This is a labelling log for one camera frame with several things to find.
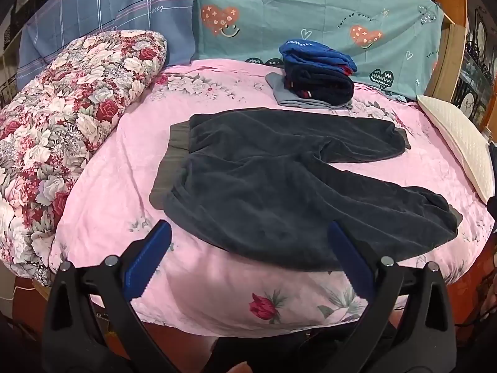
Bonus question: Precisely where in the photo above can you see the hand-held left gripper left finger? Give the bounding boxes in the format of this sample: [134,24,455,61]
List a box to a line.
[41,219,183,373]

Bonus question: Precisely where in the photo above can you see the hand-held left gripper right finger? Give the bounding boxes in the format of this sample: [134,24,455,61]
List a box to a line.
[327,221,457,373]

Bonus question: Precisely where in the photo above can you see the dark grey pants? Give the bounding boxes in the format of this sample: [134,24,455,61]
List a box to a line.
[151,108,464,273]

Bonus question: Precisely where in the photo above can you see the pink floral bedsheet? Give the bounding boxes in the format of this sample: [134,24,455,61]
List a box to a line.
[48,59,495,337]

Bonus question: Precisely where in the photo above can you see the floral quilt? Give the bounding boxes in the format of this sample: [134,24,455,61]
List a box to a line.
[0,29,168,286]

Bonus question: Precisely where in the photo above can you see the white textured pillow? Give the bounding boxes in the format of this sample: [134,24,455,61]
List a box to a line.
[417,94,495,205]

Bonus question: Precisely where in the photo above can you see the navy folded garment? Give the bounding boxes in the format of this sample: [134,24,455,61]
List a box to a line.
[283,62,355,105]

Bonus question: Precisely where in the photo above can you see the grey folded garment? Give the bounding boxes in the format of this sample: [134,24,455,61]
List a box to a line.
[266,73,354,108]

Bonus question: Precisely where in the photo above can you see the blue folded garment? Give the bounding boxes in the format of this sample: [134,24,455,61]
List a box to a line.
[279,39,358,74]

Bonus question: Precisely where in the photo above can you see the black framed picture display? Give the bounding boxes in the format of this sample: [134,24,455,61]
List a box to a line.
[456,4,497,133]
[0,0,43,98]

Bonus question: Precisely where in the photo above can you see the blue plaid sheet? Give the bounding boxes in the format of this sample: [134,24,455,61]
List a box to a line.
[17,0,197,80]

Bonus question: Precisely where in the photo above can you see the teal heart-print sheet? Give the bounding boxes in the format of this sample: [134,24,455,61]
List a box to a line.
[191,0,444,102]

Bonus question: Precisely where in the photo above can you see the wooden bed frame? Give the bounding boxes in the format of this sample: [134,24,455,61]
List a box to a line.
[427,0,470,104]

